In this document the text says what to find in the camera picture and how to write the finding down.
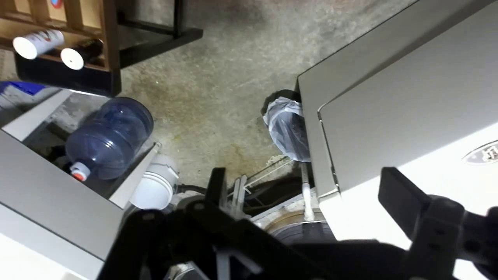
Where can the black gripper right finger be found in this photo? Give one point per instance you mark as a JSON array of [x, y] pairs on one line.
[[409, 203]]

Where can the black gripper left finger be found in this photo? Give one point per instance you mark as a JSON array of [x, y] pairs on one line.
[[216, 187]]

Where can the white plastic bucket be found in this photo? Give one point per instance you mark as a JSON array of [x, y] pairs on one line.
[[152, 189]]

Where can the trash bin with plastic bag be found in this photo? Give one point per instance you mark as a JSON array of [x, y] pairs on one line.
[[288, 129]]

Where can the blue water jug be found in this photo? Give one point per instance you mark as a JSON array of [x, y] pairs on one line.
[[110, 137]]

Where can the white appliance top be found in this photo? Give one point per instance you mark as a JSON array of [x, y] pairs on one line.
[[404, 78]]

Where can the small black table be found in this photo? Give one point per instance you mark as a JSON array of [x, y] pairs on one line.
[[155, 44]]

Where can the white utility sink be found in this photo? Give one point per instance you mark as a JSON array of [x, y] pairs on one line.
[[51, 196]]

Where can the dark bottle white cap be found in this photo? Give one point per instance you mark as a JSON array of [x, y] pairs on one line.
[[71, 58]]

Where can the blue white plastic bag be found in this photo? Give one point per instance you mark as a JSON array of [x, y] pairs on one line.
[[20, 94]]

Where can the white bucket on floor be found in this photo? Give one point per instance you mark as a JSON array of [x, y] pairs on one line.
[[39, 44]]

